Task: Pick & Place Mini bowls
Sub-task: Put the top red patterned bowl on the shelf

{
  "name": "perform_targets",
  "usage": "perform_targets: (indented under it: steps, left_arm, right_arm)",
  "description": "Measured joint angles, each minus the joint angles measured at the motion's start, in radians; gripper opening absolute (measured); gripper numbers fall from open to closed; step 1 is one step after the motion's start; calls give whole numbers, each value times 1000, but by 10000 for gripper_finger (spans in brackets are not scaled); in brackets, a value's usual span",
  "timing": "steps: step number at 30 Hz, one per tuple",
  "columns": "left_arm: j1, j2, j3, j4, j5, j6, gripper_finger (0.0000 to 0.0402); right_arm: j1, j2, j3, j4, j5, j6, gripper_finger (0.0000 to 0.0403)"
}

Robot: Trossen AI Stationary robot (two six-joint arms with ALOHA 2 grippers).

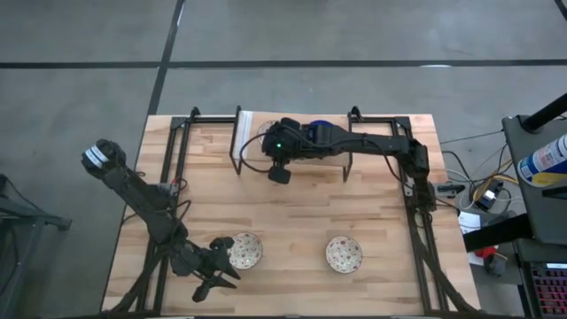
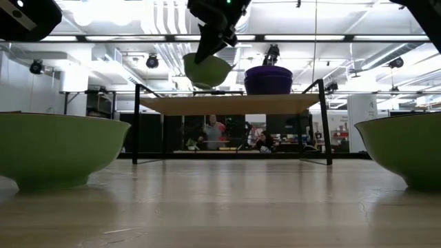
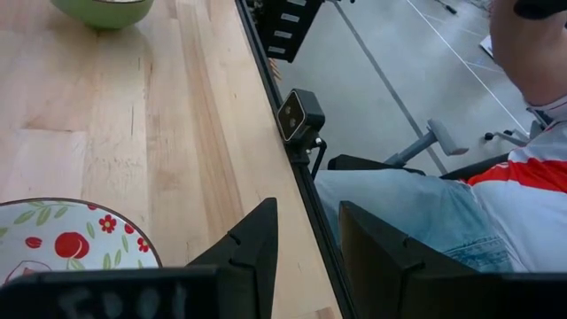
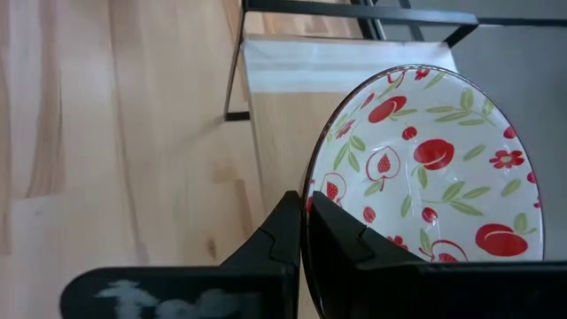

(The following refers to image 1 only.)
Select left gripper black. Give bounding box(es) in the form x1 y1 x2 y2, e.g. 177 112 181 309
170 241 243 304

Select green bowl with floral inside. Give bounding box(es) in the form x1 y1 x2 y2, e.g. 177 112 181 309
228 231 264 270
256 119 278 143
325 235 364 275

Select wooden shelf with black legs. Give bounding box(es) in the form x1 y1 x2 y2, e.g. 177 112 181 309
229 105 355 183

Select black connector box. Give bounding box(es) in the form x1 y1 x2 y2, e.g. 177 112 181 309
431 181 462 199

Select black metal stand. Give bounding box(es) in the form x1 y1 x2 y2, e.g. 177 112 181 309
0 173 73 311

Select white paper sheet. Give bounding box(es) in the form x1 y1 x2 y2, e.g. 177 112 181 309
457 210 483 235

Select blue white adapter box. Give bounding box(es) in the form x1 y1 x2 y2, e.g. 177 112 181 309
475 188 505 212

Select black flat bar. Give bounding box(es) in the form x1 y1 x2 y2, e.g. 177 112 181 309
462 214 534 253

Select white blue yellow canister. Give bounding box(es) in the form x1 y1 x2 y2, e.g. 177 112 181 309
517 134 567 187

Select black pole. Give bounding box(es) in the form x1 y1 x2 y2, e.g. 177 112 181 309
521 92 567 133

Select black cart top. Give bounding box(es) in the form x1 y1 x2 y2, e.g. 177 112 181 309
501 113 567 245

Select backlit keyboard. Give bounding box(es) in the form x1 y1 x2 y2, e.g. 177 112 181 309
528 261 567 318

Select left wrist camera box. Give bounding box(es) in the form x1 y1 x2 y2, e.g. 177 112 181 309
209 236 236 252

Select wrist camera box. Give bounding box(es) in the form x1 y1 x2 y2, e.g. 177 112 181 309
209 236 236 252
267 164 292 186

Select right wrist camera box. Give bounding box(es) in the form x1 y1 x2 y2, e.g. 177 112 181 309
267 164 292 186

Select black right camera cable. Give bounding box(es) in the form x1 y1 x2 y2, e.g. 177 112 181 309
238 131 272 175

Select black metal table frame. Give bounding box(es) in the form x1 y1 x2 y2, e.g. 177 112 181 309
101 105 482 316

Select yellow cable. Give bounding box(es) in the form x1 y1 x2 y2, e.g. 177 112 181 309
471 174 517 201

